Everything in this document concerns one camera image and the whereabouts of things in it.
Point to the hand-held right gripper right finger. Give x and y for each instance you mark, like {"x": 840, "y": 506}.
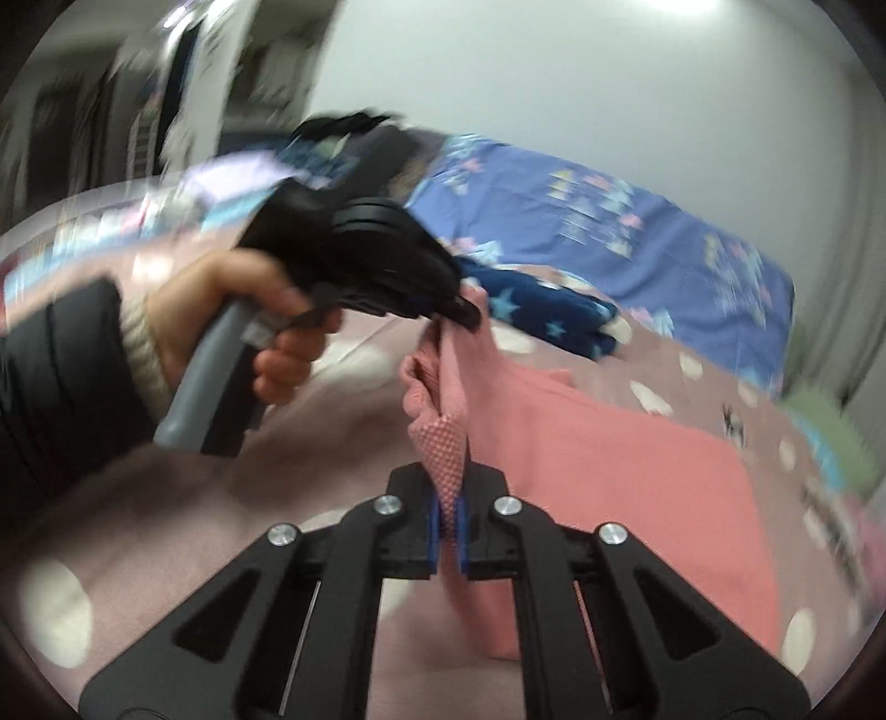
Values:
{"x": 547, "y": 554}

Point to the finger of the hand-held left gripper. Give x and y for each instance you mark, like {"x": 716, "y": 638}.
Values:
{"x": 460, "y": 311}

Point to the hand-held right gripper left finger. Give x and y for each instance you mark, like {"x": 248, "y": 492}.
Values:
{"x": 346, "y": 554}

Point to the pink knit sweater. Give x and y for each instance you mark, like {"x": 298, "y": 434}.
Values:
{"x": 588, "y": 471}

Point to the person's left forearm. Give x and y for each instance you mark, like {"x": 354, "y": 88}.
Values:
{"x": 55, "y": 374}

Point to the person's left hand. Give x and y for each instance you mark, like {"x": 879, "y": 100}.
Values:
{"x": 207, "y": 291}

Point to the navy star print blanket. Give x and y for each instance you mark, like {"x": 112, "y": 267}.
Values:
{"x": 547, "y": 311}

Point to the dark clothing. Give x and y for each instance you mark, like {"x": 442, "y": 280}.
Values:
{"x": 374, "y": 152}

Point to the pink dotted bedsheet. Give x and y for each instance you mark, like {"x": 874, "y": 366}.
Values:
{"x": 173, "y": 498}

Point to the purple tree print pillow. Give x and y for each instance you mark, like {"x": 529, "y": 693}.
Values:
{"x": 623, "y": 228}

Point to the green pillow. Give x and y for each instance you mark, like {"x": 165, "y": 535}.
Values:
{"x": 830, "y": 429}

